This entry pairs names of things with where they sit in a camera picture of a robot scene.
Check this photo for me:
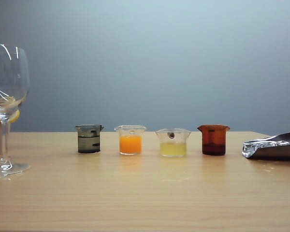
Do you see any clear ice cubes heap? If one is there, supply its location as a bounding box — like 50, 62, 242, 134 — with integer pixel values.
242, 138, 290, 158

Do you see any shiny metal ice scoop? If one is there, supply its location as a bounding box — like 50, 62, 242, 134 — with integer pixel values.
241, 130, 290, 161

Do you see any beaker with orange juice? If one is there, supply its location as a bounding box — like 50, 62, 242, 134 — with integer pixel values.
114, 124, 147, 156

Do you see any beaker with pale yellow liquid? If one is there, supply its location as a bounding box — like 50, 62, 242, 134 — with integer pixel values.
155, 128, 192, 159

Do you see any grey tinted small beaker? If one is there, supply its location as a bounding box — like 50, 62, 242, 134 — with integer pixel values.
74, 124, 105, 154

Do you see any amber brown small beaker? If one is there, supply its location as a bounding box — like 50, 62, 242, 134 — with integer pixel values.
197, 124, 231, 156

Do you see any yellow lemon slice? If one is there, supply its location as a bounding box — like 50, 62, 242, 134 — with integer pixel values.
0, 109, 21, 123

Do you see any clear wine glass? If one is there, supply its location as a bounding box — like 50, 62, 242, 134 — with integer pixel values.
0, 43, 32, 179

